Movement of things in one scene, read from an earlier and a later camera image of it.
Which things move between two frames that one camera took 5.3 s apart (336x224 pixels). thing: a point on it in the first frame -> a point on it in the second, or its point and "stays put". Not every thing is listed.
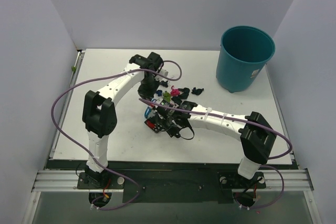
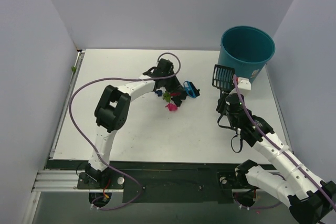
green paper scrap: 166,96 stays put
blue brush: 147,110 -> 190,89
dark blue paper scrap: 159,92 stays put
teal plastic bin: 243,52 stays put
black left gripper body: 147,92 -> 175,91
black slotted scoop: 157,126 -> 222,78
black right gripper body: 159,116 -> 223,95
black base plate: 199,181 stays put
